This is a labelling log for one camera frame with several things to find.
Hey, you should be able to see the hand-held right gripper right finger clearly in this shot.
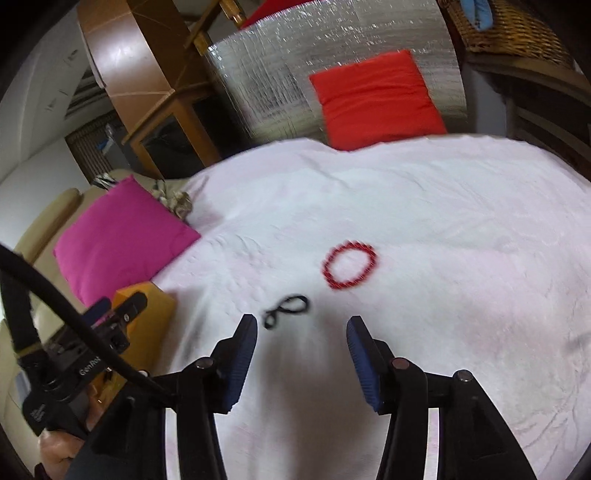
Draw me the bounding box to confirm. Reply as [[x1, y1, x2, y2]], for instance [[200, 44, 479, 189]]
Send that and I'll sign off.
[[346, 316, 539, 480]]

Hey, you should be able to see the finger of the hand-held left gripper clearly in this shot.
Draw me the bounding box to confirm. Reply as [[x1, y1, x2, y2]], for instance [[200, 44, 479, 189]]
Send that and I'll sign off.
[[83, 298, 112, 328], [108, 292, 148, 335]]

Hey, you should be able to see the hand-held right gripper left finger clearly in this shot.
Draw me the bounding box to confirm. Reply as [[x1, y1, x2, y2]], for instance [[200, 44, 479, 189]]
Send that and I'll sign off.
[[67, 314, 259, 480]]

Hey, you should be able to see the thin black hair tie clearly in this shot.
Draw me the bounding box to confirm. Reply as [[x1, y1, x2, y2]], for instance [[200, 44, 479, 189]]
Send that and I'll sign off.
[[264, 294, 310, 331]]

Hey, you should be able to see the red bead bracelet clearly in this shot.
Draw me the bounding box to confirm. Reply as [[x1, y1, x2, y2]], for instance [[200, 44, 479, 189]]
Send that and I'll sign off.
[[322, 240, 379, 291]]

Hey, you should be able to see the person's left hand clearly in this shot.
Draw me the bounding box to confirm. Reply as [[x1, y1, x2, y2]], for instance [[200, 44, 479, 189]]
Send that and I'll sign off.
[[34, 427, 88, 480]]

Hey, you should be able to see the orange cushion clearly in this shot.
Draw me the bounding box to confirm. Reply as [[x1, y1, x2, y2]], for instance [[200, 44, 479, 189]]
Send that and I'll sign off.
[[113, 281, 177, 403]]

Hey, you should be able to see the pink pillow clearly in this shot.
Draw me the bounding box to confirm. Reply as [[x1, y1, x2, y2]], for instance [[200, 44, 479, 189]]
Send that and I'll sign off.
[[53, 175, 201, 306]]

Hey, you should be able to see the patterned crumpled cloth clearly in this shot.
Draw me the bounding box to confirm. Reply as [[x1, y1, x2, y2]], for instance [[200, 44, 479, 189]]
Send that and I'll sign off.
[[152, 180, 193, 221]]

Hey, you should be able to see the dark wicker cabinet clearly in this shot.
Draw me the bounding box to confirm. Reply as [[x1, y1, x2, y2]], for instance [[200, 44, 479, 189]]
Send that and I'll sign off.
[[65, 113, 136, 186]]

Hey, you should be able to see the wooden cabinet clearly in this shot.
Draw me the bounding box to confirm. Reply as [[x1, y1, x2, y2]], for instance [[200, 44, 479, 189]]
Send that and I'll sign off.
[[76, 0, 250, 179]]

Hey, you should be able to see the red pillow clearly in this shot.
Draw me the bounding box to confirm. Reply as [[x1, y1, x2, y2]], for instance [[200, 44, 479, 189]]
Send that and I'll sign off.
[[308, 50, 448, 152]]

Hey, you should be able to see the silver foil insulation sheet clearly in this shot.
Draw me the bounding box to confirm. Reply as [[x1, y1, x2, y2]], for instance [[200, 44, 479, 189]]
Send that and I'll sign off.
[[203, 0, 467, 145]]

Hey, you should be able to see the wooden shelf rack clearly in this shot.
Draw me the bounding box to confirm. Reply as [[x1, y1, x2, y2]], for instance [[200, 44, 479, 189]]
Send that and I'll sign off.
[[462, 46, 591, 172]]

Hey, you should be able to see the red cloth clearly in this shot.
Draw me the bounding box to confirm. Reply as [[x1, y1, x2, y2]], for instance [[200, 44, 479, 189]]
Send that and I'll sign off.
[[240, 0, 319, 29]]

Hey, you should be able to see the wicker basket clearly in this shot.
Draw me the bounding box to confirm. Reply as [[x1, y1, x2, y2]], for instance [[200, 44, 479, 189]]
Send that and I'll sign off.
[[443, 0, 575, 66]]

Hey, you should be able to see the blue cloth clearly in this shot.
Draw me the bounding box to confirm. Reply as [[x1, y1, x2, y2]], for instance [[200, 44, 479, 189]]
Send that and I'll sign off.
[[462, 0, 496, 29]]

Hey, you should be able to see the black strap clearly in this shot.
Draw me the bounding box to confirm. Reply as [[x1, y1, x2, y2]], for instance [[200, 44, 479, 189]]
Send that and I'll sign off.
[[0, 270, 42, 358]]

